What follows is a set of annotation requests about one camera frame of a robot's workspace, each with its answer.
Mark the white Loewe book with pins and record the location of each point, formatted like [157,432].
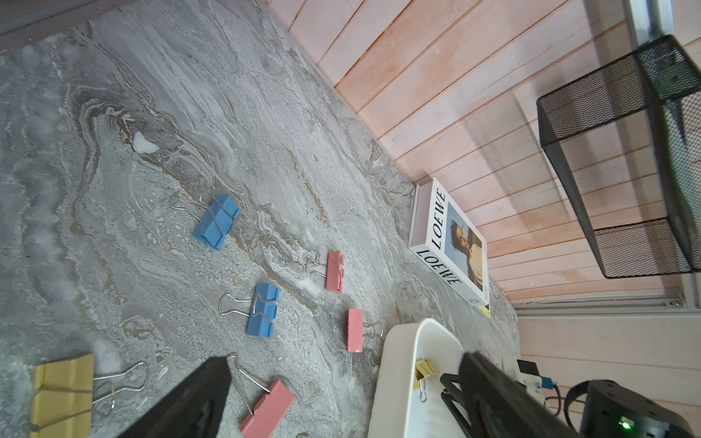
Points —
[446,241]

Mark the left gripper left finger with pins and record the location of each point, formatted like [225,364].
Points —
[192,409]

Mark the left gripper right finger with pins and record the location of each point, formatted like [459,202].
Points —
[485,402]

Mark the black mesh wall basket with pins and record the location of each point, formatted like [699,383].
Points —
[624,141]

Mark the white storage box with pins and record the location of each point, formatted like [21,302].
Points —
[397,409]

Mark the small pink binder clip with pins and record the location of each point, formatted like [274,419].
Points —
[358,330]

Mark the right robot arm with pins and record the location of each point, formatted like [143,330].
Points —
[611,410]

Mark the blue binder clip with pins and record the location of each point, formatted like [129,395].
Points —
[262,313]
[220,213]

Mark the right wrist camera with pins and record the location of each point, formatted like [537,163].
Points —
[527,375]

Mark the yellow binder clip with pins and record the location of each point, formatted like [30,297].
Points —
[69,396]

